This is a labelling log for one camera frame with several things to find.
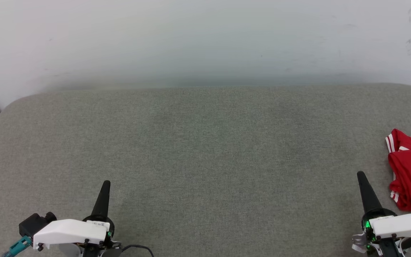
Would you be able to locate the teal cable connector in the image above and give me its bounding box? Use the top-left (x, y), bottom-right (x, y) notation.
top-left (2, 236), bottom-right (33, 257)

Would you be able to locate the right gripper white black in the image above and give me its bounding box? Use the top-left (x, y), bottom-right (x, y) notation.
top-left (352, 171), bottom-right (411, 257)

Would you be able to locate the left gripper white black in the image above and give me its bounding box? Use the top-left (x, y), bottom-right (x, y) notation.
top-left (34, 180), bottom-right (122, 257)

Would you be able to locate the thin black looped cable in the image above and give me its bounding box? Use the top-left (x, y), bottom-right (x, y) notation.
top-left (120, 245), bottom-right (154, 257)

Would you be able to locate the grey fabric sofa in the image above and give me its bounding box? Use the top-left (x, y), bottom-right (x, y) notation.
top-left (0, 83), bottom-right (411, 257)

